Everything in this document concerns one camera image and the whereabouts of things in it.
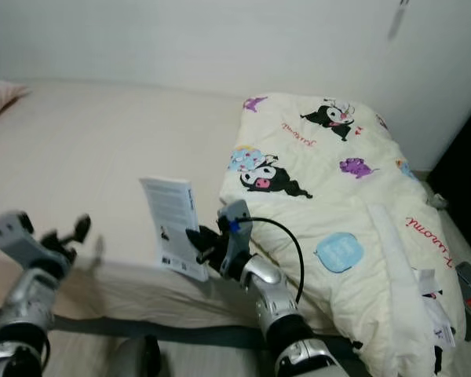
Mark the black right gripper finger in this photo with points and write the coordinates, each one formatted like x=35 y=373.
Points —
x=199 y=240

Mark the pink spotted pillow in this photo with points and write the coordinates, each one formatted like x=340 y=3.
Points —
x=1 y=96

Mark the cream cartoon print blanket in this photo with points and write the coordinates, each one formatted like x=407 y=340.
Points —
x=337 y=204

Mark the bed with cream sheet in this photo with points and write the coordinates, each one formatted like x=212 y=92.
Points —
x=94 y=141

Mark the clear printed plastic bag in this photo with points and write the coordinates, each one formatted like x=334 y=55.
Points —
x=436 y=306

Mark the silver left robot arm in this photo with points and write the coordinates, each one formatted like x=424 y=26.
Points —
x=31 y=298

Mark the dark bed frame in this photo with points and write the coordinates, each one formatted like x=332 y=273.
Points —
x=149 y=328

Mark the white paperback book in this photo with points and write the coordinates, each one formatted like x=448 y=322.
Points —
x=173 y=212

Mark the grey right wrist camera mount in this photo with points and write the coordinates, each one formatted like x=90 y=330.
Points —
x=237 y=216

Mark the dark furniture panel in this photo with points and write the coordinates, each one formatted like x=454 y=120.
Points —
x=463 y=184

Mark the silver robot left leg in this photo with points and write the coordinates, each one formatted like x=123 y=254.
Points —
x=135 y=357

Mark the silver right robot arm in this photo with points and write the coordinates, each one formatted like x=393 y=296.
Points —
x=271 y=290

